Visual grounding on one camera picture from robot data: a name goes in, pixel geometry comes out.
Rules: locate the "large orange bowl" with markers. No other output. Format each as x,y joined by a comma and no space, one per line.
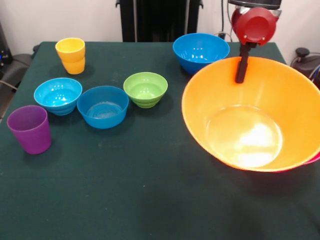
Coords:
225,105

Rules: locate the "small light blue bowl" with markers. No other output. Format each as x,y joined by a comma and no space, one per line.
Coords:
58,96

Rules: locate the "medium blue bowl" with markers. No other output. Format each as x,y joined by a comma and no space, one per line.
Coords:
197,52

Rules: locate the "purple cup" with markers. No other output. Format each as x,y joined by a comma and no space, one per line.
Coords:
30,132

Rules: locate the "black power plug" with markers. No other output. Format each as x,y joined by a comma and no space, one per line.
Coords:
221,37

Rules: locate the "dark green tablecloth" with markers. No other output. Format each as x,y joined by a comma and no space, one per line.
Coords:
75,187

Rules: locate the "large pink bowl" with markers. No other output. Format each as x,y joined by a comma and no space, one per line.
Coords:
313,160

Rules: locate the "black computer tower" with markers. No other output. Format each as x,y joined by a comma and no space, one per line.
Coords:
5,50

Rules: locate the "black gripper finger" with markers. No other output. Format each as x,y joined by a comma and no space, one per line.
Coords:
242,67

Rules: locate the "small green bowl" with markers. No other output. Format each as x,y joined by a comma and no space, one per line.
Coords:
145,90

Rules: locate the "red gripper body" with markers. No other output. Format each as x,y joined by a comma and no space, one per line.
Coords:
255,25

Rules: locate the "yellow cup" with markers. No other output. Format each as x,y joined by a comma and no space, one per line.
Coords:
71,57

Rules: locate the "dark blue bowl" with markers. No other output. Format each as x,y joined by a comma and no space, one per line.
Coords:
102,110

